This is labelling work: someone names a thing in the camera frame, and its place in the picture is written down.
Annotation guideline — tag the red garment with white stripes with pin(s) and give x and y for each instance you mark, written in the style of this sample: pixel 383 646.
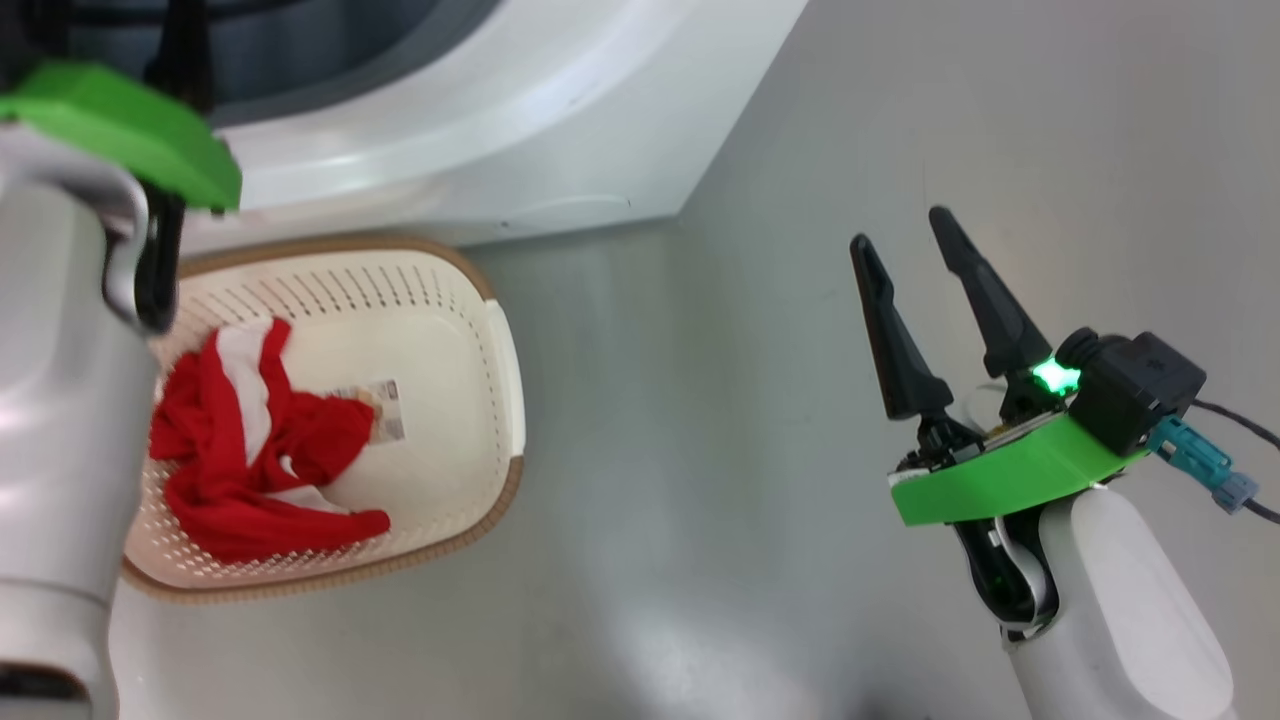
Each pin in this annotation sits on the red garment with white stripes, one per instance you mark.
pixel 220 500

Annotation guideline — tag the grey rubber door gasket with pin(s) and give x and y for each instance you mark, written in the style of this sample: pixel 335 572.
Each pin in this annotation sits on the grey rubber door gasket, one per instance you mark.
pixel 350 50

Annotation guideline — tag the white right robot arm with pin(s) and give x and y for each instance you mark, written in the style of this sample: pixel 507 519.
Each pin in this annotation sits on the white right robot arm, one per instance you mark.
pixel 1120 600

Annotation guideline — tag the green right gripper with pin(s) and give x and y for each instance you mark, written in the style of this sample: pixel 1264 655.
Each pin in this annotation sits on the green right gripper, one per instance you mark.
pixel 1000 480

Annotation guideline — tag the white front-load washing machine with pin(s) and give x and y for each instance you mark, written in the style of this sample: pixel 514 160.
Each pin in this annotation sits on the white front-load washing machine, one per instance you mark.
pixel 550 120

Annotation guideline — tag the round white filter cover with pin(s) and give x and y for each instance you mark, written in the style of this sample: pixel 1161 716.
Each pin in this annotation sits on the round white filter cover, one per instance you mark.
pixel 570 212

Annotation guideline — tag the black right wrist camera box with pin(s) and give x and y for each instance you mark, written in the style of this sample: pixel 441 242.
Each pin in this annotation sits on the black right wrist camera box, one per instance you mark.
pixel 1140 390

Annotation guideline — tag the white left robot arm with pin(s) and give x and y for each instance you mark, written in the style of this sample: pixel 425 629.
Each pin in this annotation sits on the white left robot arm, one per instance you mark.
pixel 60 400

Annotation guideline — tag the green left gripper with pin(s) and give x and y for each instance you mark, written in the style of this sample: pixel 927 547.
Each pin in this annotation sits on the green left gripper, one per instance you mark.
pixel 120 115

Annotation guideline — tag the basket product label sticker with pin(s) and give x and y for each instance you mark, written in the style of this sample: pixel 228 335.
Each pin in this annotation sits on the basket product label sticker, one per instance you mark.
pixel 385 410

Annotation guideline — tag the cream perforated basket brown rim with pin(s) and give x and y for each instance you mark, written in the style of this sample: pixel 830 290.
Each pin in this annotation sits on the cream perforated basket brown rim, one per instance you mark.
pixel 440 420

